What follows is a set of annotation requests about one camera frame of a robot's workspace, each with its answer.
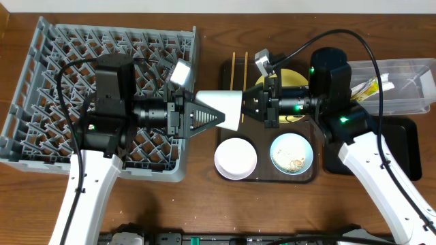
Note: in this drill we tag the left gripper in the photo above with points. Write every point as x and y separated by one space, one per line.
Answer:
176 125

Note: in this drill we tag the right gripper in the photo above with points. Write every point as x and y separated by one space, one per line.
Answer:
260 94

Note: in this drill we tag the white cup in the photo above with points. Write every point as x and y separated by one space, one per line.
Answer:
227 102

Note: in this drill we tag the wooden chopstick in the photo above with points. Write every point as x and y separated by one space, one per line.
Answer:
245 80
232 70

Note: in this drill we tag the light blue bowl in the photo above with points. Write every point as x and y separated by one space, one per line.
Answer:
293 140

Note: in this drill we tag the food scraps rice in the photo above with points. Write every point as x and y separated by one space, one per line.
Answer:
289 160

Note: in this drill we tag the green snack wrapper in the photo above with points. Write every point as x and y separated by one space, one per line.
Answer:
368 89

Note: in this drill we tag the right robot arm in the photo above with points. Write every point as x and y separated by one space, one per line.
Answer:
349 131

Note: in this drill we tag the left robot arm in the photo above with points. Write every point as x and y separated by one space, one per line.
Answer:
103 135

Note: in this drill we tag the black waste tray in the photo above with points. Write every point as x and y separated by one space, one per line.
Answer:
401 136

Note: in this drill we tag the grey plastic dishwasher rack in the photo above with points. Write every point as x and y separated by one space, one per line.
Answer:
35 135

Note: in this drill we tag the dark brown serving tray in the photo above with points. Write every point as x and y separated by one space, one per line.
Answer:
260 137

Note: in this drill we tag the yellow plate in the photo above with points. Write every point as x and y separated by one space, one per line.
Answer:
291 78

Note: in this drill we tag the white bowl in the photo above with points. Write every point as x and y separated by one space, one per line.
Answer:
235 158

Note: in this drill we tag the clear plastic bin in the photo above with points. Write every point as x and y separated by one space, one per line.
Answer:
414 85

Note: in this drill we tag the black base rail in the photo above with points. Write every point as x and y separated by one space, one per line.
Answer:
134 234

